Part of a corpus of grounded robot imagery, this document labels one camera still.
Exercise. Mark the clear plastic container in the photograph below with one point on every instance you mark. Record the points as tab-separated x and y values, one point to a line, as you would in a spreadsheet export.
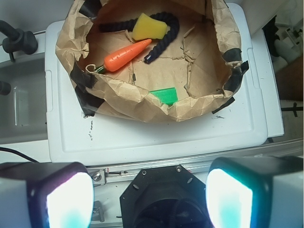
23	109

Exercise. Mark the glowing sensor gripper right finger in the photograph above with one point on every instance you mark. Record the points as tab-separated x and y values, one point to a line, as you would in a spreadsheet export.
256	192

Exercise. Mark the black octagonal mount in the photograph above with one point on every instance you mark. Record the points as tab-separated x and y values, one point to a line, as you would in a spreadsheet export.
165	197

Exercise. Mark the crumpled brown paper bag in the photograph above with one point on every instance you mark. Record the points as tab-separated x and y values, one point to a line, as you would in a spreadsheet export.
203	62

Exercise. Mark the green plastic block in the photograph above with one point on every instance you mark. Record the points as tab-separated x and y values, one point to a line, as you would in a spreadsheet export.
167	96

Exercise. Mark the black knob handle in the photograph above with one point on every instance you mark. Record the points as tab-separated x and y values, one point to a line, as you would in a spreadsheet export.
17	40

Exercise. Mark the yellow sponge wedge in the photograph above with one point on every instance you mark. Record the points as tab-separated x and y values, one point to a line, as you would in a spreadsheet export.
146	27

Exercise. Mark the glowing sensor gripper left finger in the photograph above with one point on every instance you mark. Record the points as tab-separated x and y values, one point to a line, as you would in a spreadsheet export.
45	195

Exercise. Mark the white plastic tray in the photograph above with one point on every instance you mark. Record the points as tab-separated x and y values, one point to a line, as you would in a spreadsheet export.
254	116

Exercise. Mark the orange plastic toy carrot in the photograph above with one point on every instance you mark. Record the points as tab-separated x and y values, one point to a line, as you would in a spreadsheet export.
123	56

